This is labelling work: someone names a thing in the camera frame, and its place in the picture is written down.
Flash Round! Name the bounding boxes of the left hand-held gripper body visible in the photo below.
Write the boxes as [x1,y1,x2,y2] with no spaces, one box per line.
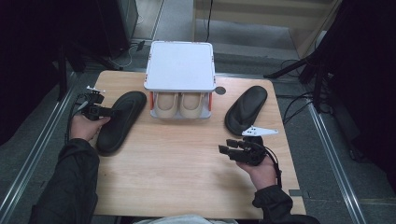
[81,86,106,122]

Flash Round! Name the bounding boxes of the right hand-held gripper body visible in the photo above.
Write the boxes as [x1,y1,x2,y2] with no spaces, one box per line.
[232,125,279,167]

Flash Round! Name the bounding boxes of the black flip-flop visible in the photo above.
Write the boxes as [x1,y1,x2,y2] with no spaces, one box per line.
[95,90,148,157]
[223,85,269,137]

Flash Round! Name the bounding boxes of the cream clog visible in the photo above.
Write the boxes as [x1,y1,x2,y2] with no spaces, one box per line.
[179,91,205,119]
[154,91,180,119]

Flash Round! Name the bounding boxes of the white two-tier shoe rack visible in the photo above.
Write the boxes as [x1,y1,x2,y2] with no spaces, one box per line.
[143,40,217,119]

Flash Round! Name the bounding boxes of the person's left hand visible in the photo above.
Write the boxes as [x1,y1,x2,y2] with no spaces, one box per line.
[69,113,111,143]

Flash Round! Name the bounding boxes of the person's right hand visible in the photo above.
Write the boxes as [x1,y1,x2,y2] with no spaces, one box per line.
[237,155,278,191]

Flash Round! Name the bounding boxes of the grey plug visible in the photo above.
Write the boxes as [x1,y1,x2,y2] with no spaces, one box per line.
[76,100,91,112]

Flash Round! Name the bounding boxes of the black metal stand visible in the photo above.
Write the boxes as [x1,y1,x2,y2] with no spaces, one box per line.
[56,40,123,101]

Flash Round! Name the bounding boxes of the person's grey pants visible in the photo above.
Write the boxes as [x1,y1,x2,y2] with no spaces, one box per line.
[134,214,241,224]

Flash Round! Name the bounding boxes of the dark cabinet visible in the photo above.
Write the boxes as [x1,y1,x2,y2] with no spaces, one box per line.
[96,0,140,59]

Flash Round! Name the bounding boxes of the black tripod stand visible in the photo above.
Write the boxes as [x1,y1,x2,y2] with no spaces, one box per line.
[263,46,332,114]

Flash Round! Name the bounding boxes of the light wooden cabinet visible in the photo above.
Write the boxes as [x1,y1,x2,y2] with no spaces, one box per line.
[191,0,344,59]

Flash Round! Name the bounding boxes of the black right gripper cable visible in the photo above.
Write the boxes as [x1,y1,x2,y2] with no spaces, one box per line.
[264,146,283,189]

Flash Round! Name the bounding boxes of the white floor cable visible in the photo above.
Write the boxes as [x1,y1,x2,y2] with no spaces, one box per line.
[108,43,140,68]

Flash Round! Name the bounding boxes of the black floor cables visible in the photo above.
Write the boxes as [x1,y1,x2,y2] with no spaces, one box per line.
[275,59,323,125]

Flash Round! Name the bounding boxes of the metal floor rail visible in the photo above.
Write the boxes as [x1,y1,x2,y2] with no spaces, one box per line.
[0,73,78,218]
[306,99,368,224]

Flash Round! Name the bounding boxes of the black hanging cable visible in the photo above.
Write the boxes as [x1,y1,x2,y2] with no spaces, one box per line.
[204,0,215,43]

